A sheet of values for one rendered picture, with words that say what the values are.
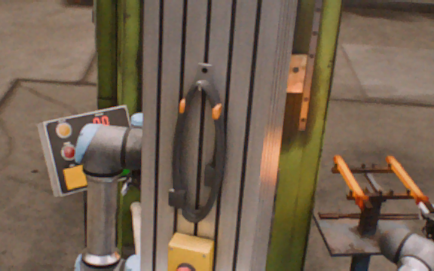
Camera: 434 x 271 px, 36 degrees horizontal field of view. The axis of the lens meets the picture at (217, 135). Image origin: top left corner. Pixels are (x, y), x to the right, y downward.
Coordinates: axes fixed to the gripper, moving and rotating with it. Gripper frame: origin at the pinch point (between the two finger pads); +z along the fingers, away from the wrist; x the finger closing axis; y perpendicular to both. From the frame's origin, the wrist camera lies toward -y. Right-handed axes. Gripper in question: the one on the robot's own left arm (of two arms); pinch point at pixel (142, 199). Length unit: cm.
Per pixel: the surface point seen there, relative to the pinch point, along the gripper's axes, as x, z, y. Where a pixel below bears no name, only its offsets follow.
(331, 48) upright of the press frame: 56, -44, -75
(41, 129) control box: -39.0, -22.8, 2.6
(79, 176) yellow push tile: -23.2, -7.6, 4.9
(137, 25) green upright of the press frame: -18, -53, -39
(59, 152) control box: -30.9, -16.2, 5.1
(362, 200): 79, -2, -26
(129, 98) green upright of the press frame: -21.0, -22.3, -38.2
